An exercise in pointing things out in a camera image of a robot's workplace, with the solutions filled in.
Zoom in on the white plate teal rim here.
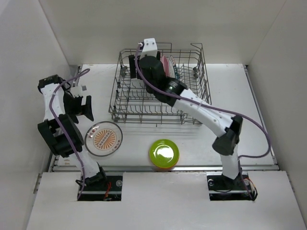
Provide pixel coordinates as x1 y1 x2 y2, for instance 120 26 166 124
168 55 180 80

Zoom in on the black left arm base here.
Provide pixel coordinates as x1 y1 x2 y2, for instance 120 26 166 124
76 174 123 202

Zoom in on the pink plastic plate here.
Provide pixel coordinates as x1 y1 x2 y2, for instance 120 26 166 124
160 56 170 77

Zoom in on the orange plastic plate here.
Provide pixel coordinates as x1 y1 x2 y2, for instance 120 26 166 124
153 166 174 172

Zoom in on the grey wire dish rack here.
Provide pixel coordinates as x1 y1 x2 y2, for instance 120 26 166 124
108 43 212 125

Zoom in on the white patterned plate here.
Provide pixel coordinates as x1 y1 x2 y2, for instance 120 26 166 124
84 121 123 158

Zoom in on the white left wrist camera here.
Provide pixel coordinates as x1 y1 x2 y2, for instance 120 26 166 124
70 85 87 97

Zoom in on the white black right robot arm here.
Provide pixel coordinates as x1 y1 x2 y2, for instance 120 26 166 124
135 55 243 189

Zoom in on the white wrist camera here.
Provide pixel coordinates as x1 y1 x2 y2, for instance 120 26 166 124
140 38 158 59
70 85 87 97

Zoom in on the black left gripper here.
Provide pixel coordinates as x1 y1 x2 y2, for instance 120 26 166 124
63 92 93 124

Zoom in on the aluminium table frame rail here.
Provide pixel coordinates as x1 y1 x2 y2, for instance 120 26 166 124
47 64 280 173

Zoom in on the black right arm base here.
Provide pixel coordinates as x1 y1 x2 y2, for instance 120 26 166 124
207 174 258 201

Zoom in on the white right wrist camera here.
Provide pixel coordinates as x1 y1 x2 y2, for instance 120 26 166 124
140 38 158 59

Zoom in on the white plate colourful print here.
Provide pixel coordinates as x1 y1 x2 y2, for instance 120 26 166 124
84 121 123 157

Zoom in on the lime green plastic plate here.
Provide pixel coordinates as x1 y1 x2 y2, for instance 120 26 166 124
149 139 180 168

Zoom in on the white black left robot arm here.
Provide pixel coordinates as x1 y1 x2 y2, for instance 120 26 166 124
37 69 108 190

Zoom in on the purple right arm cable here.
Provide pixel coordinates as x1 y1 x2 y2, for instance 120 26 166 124
135 42 272 201

